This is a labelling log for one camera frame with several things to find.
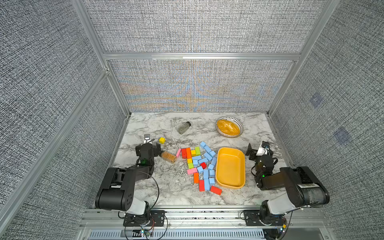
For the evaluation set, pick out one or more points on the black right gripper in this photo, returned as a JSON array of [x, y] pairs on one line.
[[253, 152]]

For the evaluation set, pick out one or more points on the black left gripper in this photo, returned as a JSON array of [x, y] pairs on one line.
[[148, 145]]

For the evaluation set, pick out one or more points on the yellow plastic tray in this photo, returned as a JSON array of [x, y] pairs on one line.
[[230, 168]]

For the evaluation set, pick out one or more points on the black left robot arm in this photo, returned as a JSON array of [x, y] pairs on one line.
[[117, 190]]

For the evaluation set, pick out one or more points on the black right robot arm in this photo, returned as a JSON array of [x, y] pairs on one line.
[[303, 188]]

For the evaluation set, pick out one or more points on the yellow cube block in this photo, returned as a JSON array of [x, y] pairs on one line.
[[162, 140]]

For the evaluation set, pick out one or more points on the amber spice jar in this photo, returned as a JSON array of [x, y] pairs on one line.
[[168, 157]]

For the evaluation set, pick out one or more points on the pink long block upper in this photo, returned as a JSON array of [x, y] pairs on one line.
[[179, 153]]

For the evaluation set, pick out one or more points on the pink long block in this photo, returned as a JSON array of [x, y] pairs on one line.
[[179, 153], [192, 171]]

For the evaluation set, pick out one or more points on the red block upper left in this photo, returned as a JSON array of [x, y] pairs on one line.
[[184, 153]]

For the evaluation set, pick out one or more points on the red block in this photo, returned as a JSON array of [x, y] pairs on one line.
[[184, 153], [201, 185], [216, 190]]

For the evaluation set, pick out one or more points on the orange long block upper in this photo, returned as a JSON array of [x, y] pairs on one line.
[[189, 154]]

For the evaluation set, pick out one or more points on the glass spice jar black lid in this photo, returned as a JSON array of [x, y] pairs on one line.
[[183, 127]]

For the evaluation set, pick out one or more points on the pink long block lower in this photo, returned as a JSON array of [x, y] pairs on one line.
[[192, 171]]

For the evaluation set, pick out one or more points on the patterned bowl of yellow grains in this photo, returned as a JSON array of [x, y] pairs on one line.
[[229, 127]]

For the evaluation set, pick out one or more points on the green long block upper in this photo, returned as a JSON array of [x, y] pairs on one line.
[[197, 151]]

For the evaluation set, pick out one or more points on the orange block lower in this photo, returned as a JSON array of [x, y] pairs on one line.
[[196, 178]]

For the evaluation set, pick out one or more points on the small red cube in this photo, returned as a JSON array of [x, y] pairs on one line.
[[203, 165]]

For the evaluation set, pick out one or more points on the red block bottom right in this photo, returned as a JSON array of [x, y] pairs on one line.
[[216, 190]]

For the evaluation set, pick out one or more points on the blue long block bottom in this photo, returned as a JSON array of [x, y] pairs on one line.
[[207, 185]]

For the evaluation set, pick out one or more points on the red block bottom left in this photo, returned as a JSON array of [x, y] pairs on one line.
[[201, 185]]

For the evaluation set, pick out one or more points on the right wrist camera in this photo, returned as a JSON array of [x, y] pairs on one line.
[[264, 149]]

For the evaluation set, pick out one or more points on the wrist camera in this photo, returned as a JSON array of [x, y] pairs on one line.
[[264, 149], [148, 139]]

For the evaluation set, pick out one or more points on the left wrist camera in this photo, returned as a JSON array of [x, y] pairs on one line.
[[148, 139]]

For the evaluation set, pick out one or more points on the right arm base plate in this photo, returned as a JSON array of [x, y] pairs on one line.
[[253, 218]]

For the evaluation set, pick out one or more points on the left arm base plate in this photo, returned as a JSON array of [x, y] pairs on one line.
[[151, 219]]

